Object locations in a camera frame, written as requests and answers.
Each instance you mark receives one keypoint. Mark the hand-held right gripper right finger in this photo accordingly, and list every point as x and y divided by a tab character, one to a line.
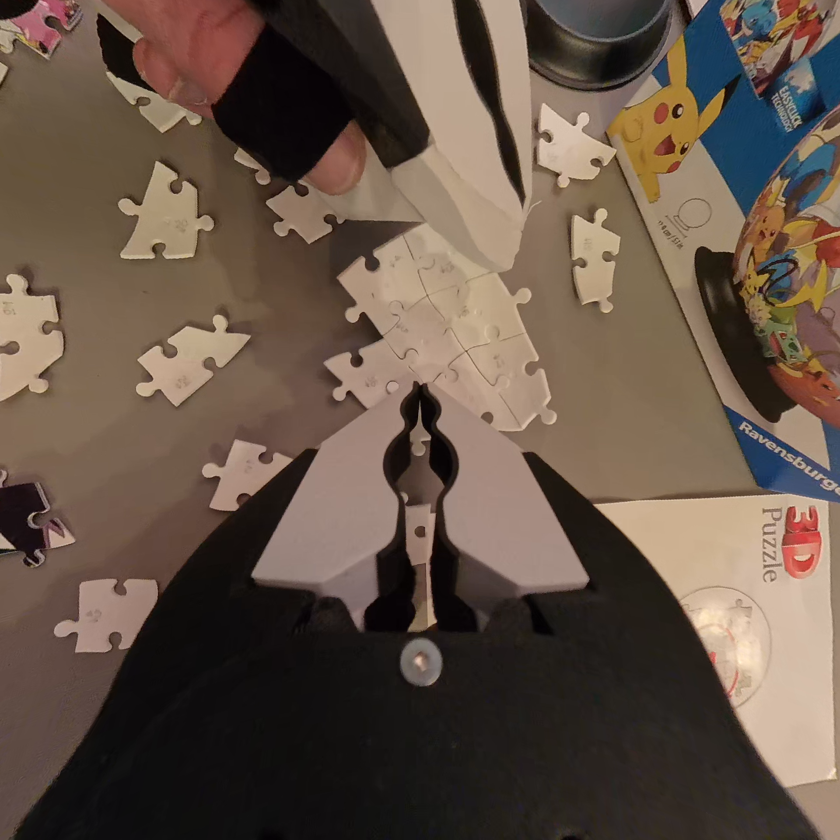
518	525

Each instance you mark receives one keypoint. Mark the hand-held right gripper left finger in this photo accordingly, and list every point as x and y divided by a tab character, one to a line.
315	525

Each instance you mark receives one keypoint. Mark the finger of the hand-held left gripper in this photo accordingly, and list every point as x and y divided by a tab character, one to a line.
433	65
512	65

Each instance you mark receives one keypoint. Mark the single white puzzle piece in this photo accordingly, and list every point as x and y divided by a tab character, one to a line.
367	380

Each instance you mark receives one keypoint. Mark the four-piece white puzzle section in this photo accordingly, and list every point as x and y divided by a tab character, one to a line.
394	275

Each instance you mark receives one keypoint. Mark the white puzzle pieces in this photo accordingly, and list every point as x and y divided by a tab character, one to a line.
164	223

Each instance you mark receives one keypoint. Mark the black round ball stand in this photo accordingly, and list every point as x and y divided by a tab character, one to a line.
597	59

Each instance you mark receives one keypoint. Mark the colourful cartoon puzzle box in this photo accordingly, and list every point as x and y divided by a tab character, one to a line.
695	197

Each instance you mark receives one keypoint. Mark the pink printed puzzle piece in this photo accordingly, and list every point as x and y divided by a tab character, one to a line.
43	23

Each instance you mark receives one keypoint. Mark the black printed puzzle piece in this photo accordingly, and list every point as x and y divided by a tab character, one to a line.
26	518

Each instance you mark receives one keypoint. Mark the person's left hand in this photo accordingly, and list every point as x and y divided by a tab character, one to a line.
190	46

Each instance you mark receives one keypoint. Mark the white instruction sheet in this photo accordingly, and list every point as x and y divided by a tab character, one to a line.
689	544

